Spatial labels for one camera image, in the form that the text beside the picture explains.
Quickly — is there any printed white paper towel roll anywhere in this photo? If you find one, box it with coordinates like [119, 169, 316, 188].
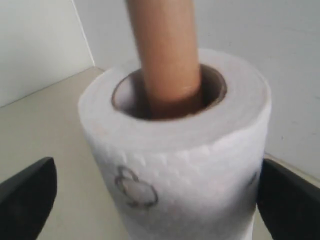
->
[78, 49, 272, 240]

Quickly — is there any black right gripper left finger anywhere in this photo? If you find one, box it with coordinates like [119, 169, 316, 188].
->
[0, 157, 57, 240]

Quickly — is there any wooden paper towel holder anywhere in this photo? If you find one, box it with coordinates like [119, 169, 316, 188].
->
[126, 0, 203, 119]

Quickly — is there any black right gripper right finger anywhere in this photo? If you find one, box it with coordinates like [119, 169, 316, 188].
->
[256, 158, 320, 240]

